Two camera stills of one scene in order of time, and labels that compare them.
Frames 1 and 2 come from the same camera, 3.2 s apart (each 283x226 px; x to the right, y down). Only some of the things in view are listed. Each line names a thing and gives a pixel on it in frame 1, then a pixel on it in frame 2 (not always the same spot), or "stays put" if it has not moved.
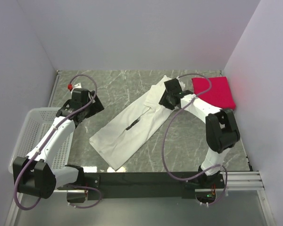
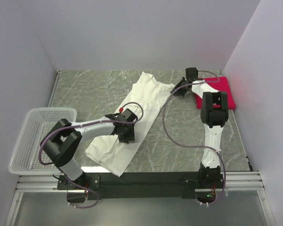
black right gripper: (162, 101) -> (183, 80)
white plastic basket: (37, 122) stays put
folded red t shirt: (220, 94) stays put
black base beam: (146, 185) stays put
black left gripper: (96, 107) -> (130, 137)
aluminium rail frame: (236, 181) stays put
